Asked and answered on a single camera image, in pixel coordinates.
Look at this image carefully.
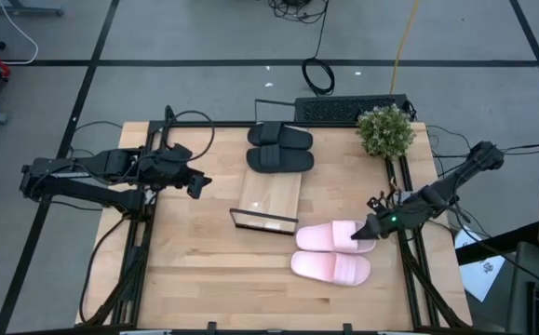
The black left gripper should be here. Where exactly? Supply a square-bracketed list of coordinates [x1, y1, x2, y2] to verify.
[138, 147, 213, 201]

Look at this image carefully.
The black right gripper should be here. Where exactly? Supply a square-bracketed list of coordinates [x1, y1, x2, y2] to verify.
[349, 198, 426, 241]

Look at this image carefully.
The pink slide sandal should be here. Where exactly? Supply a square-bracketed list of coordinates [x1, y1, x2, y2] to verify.
[295, 220, 378, 255]
[290, 250, 372, 288]

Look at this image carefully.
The black slide sandal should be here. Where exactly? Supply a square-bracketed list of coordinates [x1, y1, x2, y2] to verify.
[247, 121, 315, 151]
[245, 143, 316, 175]

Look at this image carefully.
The black-framed wooden shoe shelf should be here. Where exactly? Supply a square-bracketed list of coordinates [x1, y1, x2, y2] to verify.
[229, 98, 317, 235]

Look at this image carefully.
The green potted plant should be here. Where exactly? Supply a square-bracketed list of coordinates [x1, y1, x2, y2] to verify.
[356, 103, 417, 160]

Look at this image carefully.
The white paper sheet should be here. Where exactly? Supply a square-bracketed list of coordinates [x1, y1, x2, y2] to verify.
[453, 226, 507, 303]

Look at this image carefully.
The grey furniture base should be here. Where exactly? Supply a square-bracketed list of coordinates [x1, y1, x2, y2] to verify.
[0, 0, 65, 18]

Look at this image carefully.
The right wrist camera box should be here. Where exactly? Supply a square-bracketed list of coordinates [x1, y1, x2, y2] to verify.
[366, 192, 394, 216]

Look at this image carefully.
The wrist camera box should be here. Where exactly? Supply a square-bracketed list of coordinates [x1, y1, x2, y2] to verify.
[366, 192, 394, 216]
[168, 142, 195, 163]

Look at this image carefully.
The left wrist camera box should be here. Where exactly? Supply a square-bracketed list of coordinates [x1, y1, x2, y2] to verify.
[168, 142, 195, 163]

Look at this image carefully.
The black aluminium rig frame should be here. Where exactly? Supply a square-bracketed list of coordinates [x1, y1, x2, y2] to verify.
[76, 104, 473, 329]

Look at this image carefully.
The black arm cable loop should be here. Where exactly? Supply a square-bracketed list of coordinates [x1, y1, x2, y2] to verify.
[165, 109, 217, 163]

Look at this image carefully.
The black coiled floor cable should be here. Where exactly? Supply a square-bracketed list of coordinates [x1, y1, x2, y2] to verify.
[300, 0, 337, 97]

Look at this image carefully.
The yellow hanging cable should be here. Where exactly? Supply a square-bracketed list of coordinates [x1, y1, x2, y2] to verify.
[388, 0, 422, 96]

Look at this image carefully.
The black cable tangle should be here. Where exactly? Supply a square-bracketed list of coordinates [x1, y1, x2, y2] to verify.
[267, 0, 330, 25]

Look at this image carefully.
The white floor cable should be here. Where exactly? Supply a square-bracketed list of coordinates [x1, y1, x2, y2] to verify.
[0, 0, 40, 66]

